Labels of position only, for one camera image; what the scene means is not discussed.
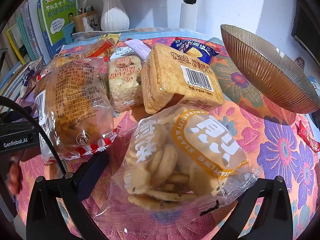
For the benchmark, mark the blue biscuit packet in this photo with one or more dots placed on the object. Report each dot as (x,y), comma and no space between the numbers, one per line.
(195,51)

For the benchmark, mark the floral tablecloth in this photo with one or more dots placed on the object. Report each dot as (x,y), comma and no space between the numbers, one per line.
(250,130)

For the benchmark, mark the puffed rice cake packet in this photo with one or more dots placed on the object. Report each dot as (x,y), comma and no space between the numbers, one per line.
(123,85)

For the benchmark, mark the blue book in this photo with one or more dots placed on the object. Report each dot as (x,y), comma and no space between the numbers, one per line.
(68,33)

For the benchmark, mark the red candy packet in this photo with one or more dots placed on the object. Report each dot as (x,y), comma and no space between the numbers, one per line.
(307,136)

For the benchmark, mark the green book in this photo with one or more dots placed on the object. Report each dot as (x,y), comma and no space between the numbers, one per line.
(57,15)

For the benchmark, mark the orange cracker packet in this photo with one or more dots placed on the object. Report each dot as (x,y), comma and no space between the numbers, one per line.
(62,60)
(100,48)

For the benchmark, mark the clear round cookie bag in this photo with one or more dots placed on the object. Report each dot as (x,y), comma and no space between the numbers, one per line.
(175,155)

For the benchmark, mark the dark monitor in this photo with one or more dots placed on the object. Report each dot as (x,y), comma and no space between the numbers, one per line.
(307,27)

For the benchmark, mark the small yellow packet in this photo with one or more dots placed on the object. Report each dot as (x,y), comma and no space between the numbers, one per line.
(110,38)

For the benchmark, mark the amber ribbed glass bowl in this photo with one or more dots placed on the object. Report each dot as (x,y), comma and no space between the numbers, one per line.
(265,72)

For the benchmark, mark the lilac stick sachet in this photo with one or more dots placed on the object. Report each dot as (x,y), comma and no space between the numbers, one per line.
(138,48)

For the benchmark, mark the wooden pen holder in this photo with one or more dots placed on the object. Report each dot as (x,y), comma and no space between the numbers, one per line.
(87,22)

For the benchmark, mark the square brown biscuit packet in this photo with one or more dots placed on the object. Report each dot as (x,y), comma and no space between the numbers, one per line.
(170,80)

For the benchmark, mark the white ribbed vase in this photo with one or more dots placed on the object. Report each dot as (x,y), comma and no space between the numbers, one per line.
(115,17)

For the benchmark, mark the small brown object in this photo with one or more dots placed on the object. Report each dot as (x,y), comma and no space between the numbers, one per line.
(300,62)

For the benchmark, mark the row of upright books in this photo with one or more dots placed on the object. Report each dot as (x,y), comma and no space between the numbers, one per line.
(27,30)

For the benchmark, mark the person's left hand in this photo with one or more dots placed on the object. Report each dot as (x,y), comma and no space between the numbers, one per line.
(13,177)

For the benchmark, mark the white snack packet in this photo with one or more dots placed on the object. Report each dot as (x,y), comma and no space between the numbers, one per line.
(28,80)

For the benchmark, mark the stack of flat books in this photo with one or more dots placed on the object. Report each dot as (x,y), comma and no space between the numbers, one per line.
(12,80)

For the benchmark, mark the clear bread bun packet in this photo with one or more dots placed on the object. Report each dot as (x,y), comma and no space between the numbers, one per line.
(75,100)

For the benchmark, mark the white lamp post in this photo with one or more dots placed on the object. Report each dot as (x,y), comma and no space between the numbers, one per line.
(187,15)

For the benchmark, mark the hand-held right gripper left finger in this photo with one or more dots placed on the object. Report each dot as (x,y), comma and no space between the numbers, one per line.
(95,160)

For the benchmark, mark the light blue object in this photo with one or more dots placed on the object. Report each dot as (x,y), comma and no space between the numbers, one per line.
(313,85)

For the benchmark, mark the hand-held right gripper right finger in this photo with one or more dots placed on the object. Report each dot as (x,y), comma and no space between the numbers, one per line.
(265,205)

